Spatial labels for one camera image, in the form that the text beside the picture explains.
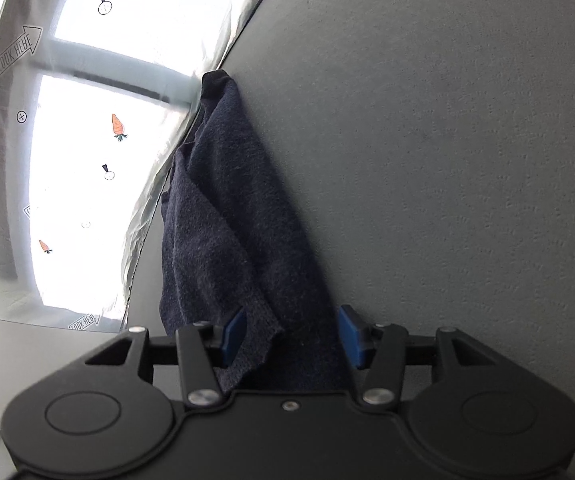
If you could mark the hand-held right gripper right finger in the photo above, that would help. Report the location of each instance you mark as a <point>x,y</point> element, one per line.
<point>350,332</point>

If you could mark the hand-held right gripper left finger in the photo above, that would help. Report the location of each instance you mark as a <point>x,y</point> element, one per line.
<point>235,332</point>

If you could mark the dark navy towel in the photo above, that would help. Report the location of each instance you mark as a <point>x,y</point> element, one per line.
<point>217,210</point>

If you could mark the white printed curtain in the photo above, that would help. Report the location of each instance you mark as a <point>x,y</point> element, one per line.
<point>92,185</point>

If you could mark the light grey flat panel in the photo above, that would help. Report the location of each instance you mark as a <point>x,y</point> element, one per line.
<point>27,355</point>

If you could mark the window frame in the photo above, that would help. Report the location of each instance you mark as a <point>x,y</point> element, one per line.
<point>92,60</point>

